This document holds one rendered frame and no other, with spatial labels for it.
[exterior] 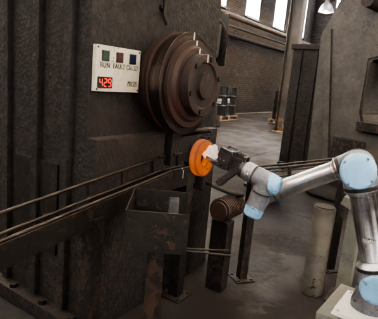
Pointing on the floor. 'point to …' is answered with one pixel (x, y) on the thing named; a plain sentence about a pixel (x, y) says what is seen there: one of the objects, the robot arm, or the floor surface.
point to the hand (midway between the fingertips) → (202, 153)
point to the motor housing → (222, 239)
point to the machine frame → (83, 140)
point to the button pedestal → (349, 264)
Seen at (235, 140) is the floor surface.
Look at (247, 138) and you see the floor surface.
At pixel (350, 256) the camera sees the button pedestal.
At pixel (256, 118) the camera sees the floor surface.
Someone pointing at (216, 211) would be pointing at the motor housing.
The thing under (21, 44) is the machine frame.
